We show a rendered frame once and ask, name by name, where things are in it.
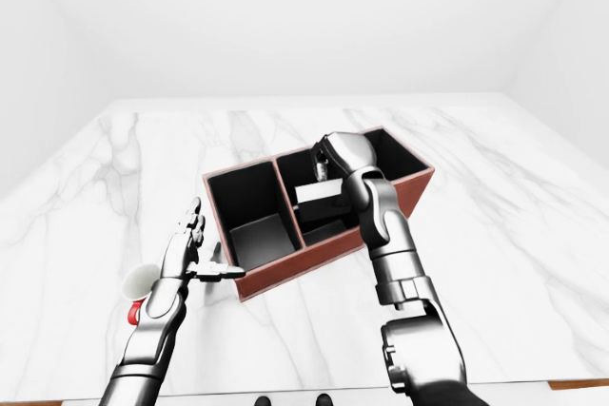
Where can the silver and black left hand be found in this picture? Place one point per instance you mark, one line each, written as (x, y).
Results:
(188, 244)

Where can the silver and black right hand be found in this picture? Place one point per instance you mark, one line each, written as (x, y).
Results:
(346, 151)

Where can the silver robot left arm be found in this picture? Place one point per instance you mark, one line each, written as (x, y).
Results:
(145, 334)

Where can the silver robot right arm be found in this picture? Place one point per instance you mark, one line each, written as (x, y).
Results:
(399, 282)

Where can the red-brown desk caddy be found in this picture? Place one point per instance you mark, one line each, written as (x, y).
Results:
(259, 216)

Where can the small dark shape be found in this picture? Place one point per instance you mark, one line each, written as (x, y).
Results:
(262, 400)
(324, 400)

